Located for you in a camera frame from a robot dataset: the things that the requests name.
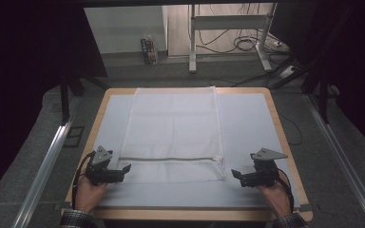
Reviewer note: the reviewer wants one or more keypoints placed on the black metal stand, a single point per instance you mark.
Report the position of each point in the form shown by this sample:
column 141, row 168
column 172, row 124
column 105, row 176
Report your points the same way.
column 323, row 101
column 64, row 101

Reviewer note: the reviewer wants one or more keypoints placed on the white metal desk frame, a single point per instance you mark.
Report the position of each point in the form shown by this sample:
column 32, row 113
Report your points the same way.
column 228, row 22

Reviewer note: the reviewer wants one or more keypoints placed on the colourful snack packet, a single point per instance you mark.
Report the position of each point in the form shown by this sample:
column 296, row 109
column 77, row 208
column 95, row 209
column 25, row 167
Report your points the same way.
column 149, row 50

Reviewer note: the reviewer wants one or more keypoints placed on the black rectangular floor frame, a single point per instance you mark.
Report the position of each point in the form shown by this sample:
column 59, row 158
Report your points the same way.
column 73, row 136

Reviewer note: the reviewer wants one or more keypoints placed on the white board panel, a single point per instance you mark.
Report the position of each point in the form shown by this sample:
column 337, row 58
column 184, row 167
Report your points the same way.
column 123, row 28

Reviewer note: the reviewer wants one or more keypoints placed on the aluminium floor rail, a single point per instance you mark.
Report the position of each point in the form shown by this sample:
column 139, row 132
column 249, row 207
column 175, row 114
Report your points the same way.
column 345, row 164
column 44, row 171

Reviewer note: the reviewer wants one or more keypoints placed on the person's left hand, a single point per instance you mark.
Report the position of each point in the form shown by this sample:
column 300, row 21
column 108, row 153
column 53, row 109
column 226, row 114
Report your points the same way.
column 87, row 196

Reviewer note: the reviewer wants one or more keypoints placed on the wooden framed work board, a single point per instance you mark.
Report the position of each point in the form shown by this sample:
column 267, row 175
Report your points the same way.
column 250, row 126

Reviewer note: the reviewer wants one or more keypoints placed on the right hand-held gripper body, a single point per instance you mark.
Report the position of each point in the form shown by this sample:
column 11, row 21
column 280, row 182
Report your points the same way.
column 264, row 172

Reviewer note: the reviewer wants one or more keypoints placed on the dark curtain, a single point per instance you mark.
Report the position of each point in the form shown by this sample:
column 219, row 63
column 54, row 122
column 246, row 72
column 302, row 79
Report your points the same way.
column 19, row 79
column 358, row 63

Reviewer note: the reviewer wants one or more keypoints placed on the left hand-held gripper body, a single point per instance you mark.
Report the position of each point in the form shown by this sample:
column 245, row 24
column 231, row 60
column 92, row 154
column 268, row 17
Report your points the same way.
column 99, row 164

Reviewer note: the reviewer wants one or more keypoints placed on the white power strip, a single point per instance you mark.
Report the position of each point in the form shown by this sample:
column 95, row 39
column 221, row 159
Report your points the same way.
column 287, row 72

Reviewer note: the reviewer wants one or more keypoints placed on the person's right hand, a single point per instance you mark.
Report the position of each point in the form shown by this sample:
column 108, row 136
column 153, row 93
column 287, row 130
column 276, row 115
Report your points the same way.
column 278, row 198

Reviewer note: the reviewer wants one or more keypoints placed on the white towel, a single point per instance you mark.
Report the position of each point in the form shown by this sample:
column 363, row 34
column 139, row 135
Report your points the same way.
column 174, row 133

